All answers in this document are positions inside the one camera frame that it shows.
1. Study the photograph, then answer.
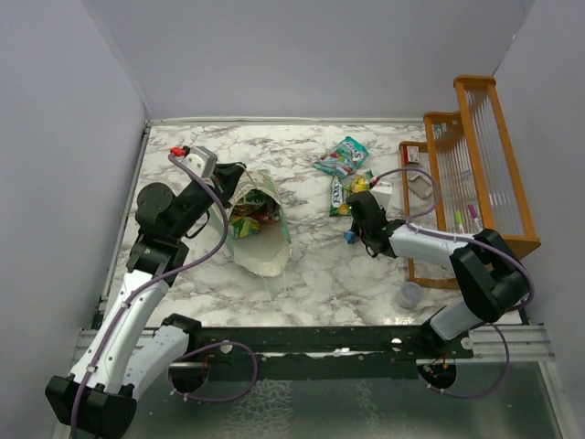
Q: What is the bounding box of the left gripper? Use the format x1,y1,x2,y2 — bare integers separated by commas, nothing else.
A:
171,161,246,241

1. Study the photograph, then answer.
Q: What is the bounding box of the blue snack packet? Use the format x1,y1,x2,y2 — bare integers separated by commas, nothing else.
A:
344,230,357,244

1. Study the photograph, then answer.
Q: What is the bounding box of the yellow green Fox's candy bag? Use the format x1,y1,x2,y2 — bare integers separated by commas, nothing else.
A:
329,170,374,217

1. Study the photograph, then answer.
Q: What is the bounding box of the teal Fox's candy bag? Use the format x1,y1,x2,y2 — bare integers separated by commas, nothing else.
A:
313,136,369,178

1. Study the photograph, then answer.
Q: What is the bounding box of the green paper gift bag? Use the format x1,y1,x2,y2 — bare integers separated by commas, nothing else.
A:
210,169,292,281

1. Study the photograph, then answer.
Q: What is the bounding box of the green orange Fox's candy bag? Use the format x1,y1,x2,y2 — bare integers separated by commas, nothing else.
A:
229,189,280,240

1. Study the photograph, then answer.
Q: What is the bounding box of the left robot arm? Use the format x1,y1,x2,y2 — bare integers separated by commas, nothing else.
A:
45,159,246,438

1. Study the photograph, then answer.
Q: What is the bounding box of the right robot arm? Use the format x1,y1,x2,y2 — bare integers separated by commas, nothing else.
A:
347,192,535,358

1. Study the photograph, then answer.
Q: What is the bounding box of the grey cardboard piece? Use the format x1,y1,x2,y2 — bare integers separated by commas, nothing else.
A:
407,171,433,199

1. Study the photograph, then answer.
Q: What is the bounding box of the small clear plastic cup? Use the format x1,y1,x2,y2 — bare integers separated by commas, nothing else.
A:
395,282,424,310

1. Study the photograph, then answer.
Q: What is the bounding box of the red white small box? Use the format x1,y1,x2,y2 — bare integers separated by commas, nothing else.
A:
406,145,420,165

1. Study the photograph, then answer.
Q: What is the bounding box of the green marker pen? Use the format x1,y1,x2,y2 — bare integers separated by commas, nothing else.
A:
454,210,465,234

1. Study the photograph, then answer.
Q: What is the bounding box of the pink marker pen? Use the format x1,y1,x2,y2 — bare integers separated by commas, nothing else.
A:
467,204,483,231

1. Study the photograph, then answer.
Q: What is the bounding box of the orange wooden tiered rack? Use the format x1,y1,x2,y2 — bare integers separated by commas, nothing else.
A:
398,75,541,292

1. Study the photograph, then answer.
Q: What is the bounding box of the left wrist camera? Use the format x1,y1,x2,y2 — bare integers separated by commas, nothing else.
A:
170,145,218,178

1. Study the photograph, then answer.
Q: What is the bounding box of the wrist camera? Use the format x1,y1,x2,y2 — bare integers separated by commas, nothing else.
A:
170,145,218,178
369,180,393,209

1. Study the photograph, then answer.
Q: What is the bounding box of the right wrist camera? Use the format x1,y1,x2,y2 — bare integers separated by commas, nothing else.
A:
369,180,393,209

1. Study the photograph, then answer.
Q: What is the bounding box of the black base frame bar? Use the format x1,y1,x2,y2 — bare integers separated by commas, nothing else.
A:
170,321,473,391

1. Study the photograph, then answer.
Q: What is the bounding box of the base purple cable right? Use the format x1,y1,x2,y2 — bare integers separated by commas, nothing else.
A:
422,324,512,400

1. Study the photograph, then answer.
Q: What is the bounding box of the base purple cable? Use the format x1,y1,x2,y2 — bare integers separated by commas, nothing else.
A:
422,324,512,400
166,340,260,404

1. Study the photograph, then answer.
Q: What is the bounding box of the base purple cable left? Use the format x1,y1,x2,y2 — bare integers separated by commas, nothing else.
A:
166,340,260,404

